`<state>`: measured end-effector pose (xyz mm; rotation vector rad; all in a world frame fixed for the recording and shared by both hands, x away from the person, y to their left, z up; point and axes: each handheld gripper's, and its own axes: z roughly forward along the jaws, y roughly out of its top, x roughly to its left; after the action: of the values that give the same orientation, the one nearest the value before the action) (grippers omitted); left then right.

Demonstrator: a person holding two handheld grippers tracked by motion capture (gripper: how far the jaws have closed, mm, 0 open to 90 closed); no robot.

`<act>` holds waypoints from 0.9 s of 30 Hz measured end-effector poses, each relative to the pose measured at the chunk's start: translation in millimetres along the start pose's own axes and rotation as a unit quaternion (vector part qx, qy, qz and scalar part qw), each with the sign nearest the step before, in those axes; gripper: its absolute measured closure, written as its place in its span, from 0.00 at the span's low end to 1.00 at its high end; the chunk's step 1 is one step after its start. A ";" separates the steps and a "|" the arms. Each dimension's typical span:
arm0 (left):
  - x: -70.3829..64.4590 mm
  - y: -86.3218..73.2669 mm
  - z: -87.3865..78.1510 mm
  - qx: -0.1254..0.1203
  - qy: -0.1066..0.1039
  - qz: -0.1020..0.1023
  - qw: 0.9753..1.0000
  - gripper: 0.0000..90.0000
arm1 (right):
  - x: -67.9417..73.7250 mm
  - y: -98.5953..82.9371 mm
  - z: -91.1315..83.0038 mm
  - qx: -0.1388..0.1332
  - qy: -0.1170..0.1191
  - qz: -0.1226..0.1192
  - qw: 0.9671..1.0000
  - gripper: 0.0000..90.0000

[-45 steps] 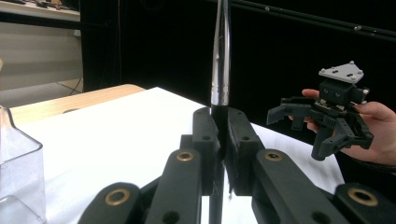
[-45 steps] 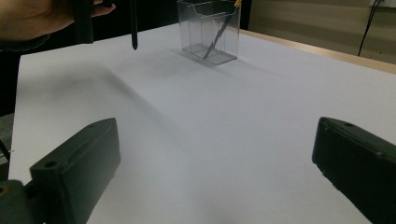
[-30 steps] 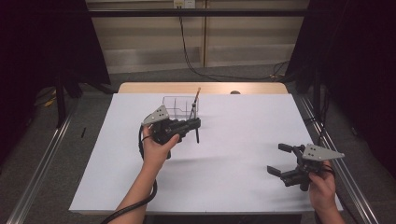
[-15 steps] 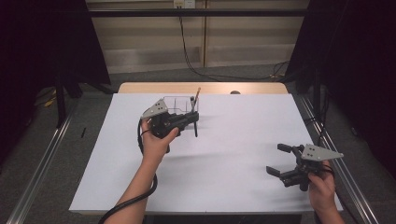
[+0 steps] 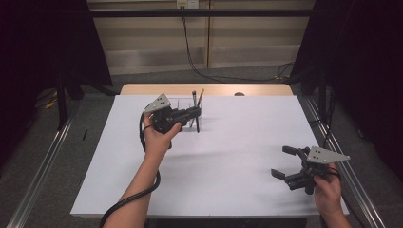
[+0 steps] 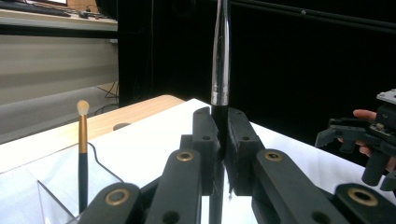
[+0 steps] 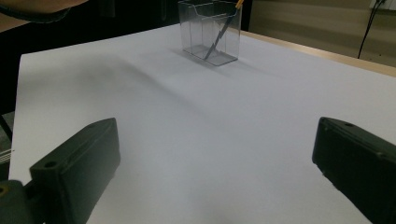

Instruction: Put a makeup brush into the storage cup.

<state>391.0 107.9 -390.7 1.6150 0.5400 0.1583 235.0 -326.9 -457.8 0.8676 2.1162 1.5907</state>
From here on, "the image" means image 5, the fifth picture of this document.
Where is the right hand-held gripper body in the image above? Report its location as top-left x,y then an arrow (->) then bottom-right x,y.
284,145 -> 351,195

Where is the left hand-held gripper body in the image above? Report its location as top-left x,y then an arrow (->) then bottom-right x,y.
144,93 -> 191,134

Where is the clear plastic organizer box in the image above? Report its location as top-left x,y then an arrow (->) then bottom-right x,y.
163,97 -> 203,129

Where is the person's right hand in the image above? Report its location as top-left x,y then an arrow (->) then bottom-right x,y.
313,164 -> 341,217

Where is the person's left hand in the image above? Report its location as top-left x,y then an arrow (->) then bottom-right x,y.
143,113 -> 182,161

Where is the white table sheet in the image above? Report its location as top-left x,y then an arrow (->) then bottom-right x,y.
69,94 -> 350,219

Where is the black metal stand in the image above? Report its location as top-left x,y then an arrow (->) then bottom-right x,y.
55,73 -> 69,131

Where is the black horizontal bar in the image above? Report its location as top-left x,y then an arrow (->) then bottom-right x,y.
89,9 -> 314,19

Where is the black curtain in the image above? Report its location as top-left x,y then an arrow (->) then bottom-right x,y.
0,0 -> 114,170
289,0 -> 403,183

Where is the black wall cable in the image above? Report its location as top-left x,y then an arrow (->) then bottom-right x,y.
181,7 -> 296,84

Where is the metal floor rail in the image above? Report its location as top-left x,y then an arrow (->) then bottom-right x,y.
6,101 -> 81,228
303,96 -> 387,228

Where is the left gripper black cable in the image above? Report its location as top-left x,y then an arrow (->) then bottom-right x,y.
99,113 -> 162,228

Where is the white wall socket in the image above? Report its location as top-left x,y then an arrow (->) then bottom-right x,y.
176,0 -> 200,10

